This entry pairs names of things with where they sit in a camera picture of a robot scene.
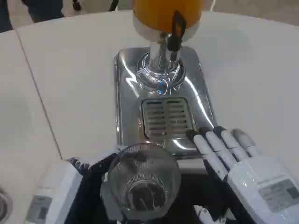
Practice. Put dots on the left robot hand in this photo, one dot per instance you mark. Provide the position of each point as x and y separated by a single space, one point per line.
58 186

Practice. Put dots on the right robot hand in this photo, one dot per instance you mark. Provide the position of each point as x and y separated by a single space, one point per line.
252 177

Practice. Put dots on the person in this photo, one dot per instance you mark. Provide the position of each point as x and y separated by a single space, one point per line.
44 9

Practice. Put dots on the steel drip tray grid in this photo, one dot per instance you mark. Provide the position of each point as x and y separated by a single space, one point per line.
163 116

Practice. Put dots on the clear ribbed glass cup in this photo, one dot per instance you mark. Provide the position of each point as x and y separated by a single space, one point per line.
142 168

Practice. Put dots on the orange juice drink dispenser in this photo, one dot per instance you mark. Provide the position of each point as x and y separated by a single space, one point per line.
163 18

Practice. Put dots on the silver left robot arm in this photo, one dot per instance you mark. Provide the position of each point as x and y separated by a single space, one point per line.
4 205

